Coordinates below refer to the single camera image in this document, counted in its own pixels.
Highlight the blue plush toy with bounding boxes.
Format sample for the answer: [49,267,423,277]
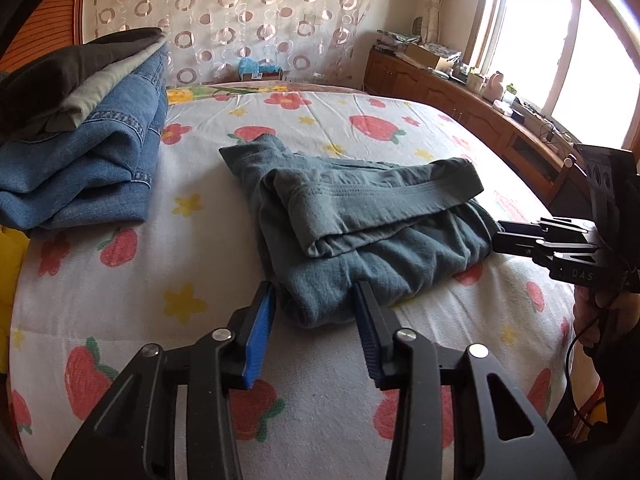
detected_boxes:
[238,58,283,81]

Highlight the folded dark grey garment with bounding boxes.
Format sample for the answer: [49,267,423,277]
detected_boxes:
[1,27,163,142]

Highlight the cardboard box on sideboard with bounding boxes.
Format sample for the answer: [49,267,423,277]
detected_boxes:
[404,44,461,72]

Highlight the folded light grey garment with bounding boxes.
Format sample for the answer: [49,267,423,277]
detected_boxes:
[44,35,166,133]

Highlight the right hand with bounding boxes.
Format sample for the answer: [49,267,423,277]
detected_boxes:
[573,286,639,348]

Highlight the window with wooden frame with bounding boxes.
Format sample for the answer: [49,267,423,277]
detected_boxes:
[470,0,639,148]

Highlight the long wooden sideboard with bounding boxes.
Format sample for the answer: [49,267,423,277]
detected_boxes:
[363,48,591,218]

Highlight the folded blue jeans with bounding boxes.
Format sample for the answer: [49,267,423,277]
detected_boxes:
[1,47,168,232]

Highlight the sheer circle pattern curtain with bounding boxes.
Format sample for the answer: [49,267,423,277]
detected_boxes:
[84,0,371,87]

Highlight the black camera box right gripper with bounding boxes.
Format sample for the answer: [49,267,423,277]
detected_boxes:
[576,144,639,256]

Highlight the white floral bed sheet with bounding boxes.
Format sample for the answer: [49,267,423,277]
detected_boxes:
[6,83,576,480]

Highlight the teal pants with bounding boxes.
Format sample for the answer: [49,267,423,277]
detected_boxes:
[219,134,500,328]

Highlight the wooden slatted wardrobe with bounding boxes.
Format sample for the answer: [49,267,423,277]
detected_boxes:
[1,0,82,73]

